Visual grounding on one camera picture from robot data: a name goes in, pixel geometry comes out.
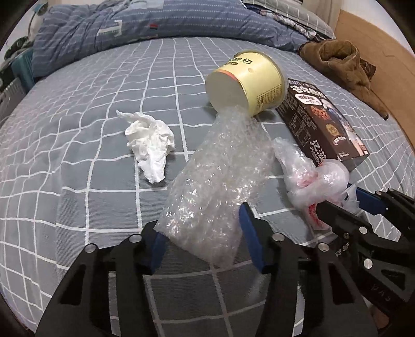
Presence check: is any brown fleece garment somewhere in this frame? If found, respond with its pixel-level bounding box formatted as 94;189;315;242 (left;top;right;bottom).
298;39;390;121

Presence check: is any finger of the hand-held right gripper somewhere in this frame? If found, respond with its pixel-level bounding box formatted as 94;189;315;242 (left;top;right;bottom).
356;188;415;238
316;200;383;256

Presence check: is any clear bubble wrap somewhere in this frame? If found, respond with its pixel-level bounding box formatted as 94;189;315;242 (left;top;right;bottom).
155;104;279;269

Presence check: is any dark patterned cloth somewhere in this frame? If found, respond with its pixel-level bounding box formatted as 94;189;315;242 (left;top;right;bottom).
269;10;321;43

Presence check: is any blue desk lamp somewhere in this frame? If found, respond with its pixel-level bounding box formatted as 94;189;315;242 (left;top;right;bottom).
27;5;46;36

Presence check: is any yellow paper cup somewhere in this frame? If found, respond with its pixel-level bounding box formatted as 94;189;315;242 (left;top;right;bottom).
205;48;287;117

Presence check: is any grey checked pillow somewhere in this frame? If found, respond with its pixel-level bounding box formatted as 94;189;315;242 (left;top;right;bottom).
243;0;336;39

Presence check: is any grey suitcase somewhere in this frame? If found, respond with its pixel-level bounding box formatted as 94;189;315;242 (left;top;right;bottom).
0;76;26;124

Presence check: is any teal suitcase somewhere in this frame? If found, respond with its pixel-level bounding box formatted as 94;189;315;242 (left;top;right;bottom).
10;52;36;91

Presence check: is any white tissue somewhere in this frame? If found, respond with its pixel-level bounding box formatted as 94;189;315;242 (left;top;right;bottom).
116;109;176;185

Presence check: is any blue striped duvet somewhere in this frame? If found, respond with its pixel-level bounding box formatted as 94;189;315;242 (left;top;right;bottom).
31;0;312;78

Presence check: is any grey checked bed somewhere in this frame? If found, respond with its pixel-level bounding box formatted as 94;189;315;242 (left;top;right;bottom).
0;34;415;337

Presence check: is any black gadget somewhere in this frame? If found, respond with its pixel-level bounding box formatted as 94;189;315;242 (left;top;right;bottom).
5;36;33;60

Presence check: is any wooden headboard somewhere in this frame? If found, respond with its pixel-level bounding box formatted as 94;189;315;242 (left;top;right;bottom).
334;9;415;150

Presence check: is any clear bag with red print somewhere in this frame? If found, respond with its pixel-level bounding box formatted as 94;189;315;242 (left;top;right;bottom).
272;137;360;230

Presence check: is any brown diamond pattern cloth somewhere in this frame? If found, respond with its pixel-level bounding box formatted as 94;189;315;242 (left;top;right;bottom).
360;57;377;85

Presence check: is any dark snack box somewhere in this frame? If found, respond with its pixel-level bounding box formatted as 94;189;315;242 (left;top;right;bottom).
275;78;370;172

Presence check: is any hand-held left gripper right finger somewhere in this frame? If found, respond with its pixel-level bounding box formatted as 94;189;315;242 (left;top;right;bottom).
239;202;378;337

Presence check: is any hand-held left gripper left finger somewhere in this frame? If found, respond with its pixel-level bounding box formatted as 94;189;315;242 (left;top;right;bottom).
34;221;168;337

